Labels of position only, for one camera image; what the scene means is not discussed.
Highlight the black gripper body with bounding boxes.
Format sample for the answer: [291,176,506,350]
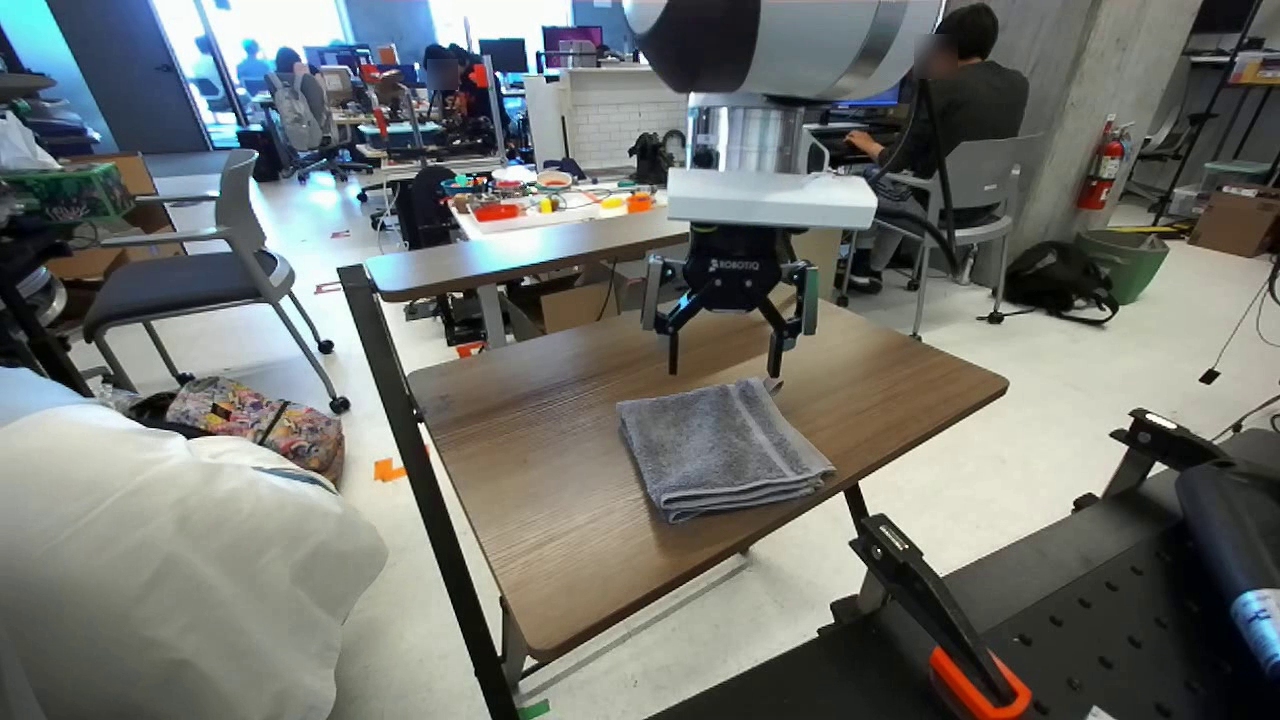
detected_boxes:
[685,225,803,314]

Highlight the grey cloth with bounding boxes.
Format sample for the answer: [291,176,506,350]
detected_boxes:
[610,375,840,526]

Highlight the brown cardboard box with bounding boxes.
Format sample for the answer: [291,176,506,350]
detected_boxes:
[534,277,617,335]
[44,150,174,288]
[1188,184,1280,259]

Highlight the black curved desk object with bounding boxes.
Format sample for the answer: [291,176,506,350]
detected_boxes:
[622,126,692,191]

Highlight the white tray of colourful toys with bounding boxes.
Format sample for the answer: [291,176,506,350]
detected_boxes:
[446,165,671,244]

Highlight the brown desk with grey legs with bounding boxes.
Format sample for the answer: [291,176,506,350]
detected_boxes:
[359,191,803,350]

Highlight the white board panel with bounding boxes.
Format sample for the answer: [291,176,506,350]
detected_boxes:
[518,61,697,176]

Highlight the grey chair with seated person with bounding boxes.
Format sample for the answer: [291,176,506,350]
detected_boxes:
[834,137,1035,335]

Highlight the black backpack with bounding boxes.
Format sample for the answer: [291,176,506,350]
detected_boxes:
[1000,235,1118,333]

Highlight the black bag behind desk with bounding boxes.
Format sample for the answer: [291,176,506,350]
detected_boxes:
[396,165,462,253]

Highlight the seated person in dark sweater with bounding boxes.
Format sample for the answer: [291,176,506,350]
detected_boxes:
[840,0,1032,290]

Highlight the wooden work table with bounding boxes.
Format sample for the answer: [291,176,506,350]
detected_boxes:
[331,259,885,720]

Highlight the person in orange top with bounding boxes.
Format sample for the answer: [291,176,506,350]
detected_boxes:
[418,40,496,137]

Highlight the red fire extinguisher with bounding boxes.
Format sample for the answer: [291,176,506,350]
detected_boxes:
[1075,115,1136,216]

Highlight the green basket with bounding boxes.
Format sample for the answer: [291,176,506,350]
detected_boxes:
[1075,226,1172,308]

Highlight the colourful patterned backpack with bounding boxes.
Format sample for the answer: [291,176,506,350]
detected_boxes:
[160,375,347,493]

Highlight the person in grey top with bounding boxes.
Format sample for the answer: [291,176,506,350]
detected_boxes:
[268,44,337,155]

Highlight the black perforated base board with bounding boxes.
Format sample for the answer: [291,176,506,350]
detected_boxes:
[651,465,1280,720]

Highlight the empty grey office chair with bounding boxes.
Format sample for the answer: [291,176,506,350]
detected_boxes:
[81,147,355,417]

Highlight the black metal shelf rack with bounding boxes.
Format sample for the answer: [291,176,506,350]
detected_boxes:
[1153,0,1280,225]

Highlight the black cylinder with blue label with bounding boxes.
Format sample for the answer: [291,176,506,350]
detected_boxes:
[1172,456,1280,683]

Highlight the white fabric sleeve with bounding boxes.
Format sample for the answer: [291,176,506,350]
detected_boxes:
[0,365,393,720]

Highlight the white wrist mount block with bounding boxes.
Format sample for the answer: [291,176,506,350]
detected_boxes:
[664,165,878,235]

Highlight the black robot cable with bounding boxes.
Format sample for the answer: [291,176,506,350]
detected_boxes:
[871,56,966,277]

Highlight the black clamp with orange handle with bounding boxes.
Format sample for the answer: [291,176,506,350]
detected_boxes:
[844,513,1035,720]

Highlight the black metal bracket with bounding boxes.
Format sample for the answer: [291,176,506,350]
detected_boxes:
[1073,404,1237,516]

